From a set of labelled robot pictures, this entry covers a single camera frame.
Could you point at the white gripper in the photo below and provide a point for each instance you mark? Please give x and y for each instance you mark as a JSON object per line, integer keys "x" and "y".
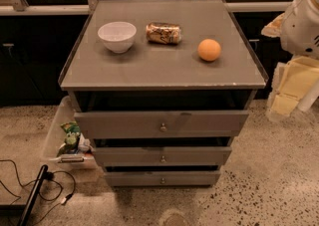
{"x": 300, "y": 29}

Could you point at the grey bottom drawer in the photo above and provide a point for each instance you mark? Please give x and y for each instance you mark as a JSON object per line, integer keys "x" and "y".
{"x": 163, "y": 178}

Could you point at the grey drawer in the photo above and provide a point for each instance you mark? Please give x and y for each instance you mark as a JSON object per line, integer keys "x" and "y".
{"x": 162, "y": 156}
{"x": 100, "y": 125}
{"x": 163, "y": 178}

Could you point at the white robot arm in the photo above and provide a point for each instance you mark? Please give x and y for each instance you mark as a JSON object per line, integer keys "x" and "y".
{"x": 299, "y": 37}

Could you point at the grey drawer cabinet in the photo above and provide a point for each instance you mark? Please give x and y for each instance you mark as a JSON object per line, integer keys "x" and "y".
{"x": 154, "y": 77}

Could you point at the grey top drawer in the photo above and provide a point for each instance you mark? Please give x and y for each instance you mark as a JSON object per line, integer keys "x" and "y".
{"x": 100, "y": 125}

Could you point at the grey middle drawer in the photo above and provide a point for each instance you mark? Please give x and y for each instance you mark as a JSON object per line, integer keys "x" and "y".
{"x": 162, "y": 156}

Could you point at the white pipe leg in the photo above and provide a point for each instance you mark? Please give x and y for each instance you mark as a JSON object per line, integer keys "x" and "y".
{"x": 306, "y": 103}

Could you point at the orange fruit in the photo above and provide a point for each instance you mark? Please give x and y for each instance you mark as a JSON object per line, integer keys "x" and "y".
{"x": 209, "y": 50}

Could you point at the crushed gold drink can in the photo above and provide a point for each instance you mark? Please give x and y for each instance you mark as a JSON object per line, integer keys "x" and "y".
{"x": 163, "y": 33}

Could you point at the white ceramic bowl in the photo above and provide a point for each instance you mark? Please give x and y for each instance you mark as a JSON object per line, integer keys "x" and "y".
{"x": 117, "y": 37}

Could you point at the clear plastic storage bin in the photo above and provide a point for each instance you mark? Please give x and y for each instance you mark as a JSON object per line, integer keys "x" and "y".
{"x": 79, "y": 158}

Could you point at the black flat bar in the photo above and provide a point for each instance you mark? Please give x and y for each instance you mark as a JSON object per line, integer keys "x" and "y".
{"x": 33, "y": 196}

